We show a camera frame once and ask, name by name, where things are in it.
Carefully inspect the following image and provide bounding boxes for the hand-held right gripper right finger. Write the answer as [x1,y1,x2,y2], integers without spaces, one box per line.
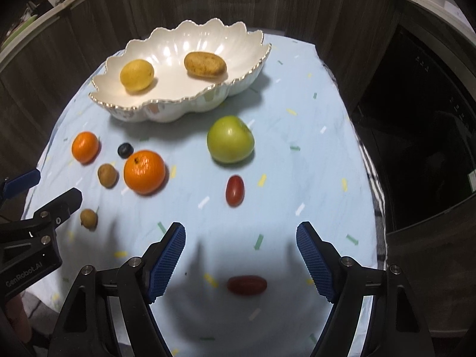
[295,221,436,357]

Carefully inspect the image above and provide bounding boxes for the small mandarin orange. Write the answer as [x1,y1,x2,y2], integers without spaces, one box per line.
[71,131,100,164]

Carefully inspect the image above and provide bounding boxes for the green plate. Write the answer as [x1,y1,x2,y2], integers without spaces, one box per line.
[2,15,38,45]

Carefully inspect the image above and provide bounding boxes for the large orange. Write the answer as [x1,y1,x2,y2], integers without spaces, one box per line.
[123,150,166,195]

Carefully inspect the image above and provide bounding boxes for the red grape tomato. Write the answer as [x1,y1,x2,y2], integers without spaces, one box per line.
[227,275,267,296]
[225,175,245,206]

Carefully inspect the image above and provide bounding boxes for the yellow lemon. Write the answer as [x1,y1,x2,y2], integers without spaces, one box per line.
[120,59,155,93]

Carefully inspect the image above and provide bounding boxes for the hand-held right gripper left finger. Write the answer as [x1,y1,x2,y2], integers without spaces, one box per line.
[46,222,187,357]

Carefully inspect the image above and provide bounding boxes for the brown speckled potato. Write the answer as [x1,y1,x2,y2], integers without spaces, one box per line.
[184,52,227,79]

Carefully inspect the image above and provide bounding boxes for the black built-in appliance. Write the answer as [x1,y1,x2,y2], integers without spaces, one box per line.
[350,22,476,235]

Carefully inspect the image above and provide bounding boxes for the light blue confetti tablecloth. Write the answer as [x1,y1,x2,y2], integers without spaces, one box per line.
[20,30,385,357]

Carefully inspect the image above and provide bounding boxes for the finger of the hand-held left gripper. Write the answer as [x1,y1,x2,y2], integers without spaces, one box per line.
[21,188,83,247]
[0,169,41,201]

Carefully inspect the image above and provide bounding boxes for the white scalloped bowl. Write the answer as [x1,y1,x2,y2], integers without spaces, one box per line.
[88,18,273,123]

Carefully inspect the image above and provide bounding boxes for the small brown longan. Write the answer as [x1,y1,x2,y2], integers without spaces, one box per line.
[80,208,99,230]
[97,164,119,189]

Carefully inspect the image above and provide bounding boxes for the green apple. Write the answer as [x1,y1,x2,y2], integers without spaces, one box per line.
[207,115,256,165]

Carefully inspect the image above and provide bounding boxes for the dark wooden cabinet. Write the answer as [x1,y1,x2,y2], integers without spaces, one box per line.
[0,0,406,212]

